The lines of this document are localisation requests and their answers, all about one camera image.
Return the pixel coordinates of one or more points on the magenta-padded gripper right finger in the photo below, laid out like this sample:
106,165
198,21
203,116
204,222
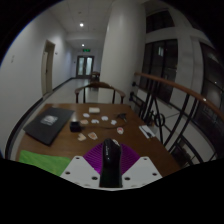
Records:
143,171

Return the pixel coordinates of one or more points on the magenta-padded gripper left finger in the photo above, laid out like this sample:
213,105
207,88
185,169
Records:
78,170

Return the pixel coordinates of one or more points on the black computer mouse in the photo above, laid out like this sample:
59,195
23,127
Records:
110,166

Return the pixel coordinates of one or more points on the green mouse pad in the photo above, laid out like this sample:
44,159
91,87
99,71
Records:
43,160

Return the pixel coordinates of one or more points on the small orange-printed card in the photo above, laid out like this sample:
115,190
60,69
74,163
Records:
92,135
81,136

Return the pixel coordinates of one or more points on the white notepad with pen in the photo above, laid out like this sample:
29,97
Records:
146,131

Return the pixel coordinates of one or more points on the small black box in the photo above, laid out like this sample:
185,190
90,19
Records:
75,126

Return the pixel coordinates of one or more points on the small red-printed card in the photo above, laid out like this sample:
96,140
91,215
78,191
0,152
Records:
120,130

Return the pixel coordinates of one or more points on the small pinkish card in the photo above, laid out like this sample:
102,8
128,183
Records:
84,122

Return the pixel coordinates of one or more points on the small white card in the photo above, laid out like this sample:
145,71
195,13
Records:
95,121
86,115
104,118
113,122

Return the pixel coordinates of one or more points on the black closed laptop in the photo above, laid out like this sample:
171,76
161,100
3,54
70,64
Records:
46,128

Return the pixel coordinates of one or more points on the small white box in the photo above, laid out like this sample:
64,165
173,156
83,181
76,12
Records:
94,110

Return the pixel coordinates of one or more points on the wooden armchair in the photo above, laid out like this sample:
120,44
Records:
100,85

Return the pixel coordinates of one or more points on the black railing with wooden handrail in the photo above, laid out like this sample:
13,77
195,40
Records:
180,86

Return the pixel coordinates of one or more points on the distant wooden chair group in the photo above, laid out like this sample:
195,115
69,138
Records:
95,75

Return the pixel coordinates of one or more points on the glass double door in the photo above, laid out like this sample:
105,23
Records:
84,66

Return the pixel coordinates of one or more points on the tall dark window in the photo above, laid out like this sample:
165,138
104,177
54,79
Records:
160,66

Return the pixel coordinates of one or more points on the open side doorway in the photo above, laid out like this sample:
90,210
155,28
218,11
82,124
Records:
47,66

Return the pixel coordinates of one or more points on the wide dark window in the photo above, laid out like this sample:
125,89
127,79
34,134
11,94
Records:
211,86

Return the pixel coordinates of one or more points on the green exit sign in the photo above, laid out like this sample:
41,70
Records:
86,50

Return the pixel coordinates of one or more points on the small dark transom window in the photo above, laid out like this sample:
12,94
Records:
160,20

